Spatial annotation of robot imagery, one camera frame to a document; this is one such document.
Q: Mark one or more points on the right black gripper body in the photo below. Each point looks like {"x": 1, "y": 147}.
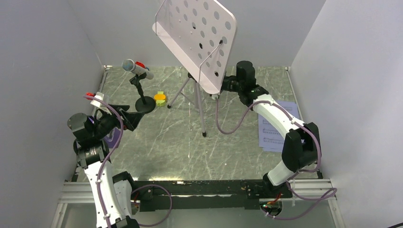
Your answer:
{"x": 231, "y": 84}

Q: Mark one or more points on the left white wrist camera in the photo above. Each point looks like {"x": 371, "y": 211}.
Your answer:
{"x": 99, "y": 100}

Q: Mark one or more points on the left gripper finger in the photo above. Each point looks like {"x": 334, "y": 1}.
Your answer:
{"x": 120, "y": 108}
{"x": 131, "y": 120}

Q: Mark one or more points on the silver toy microphone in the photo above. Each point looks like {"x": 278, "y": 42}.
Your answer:
{"x": 129, "y": 65}

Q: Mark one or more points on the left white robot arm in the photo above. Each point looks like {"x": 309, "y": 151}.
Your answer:
{"x": 111, "y": 193}

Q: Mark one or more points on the lilac tripod music stand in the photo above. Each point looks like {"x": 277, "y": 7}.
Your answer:
{"x": 200, "y": 34}

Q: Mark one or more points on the purple metronome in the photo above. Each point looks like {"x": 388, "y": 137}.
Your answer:
{"x": 112, "y": 138}

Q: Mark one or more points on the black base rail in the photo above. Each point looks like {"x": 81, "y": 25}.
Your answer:
{"x": 204, "y": 194}

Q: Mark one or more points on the orange green toy block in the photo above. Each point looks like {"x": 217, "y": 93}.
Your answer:
{"x": 160, "y": 99}

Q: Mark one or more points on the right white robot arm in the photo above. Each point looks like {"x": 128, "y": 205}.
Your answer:
{"x": 301, "y": 146}

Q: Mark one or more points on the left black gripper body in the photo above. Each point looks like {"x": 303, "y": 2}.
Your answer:
{"x": 103, "y": 126}

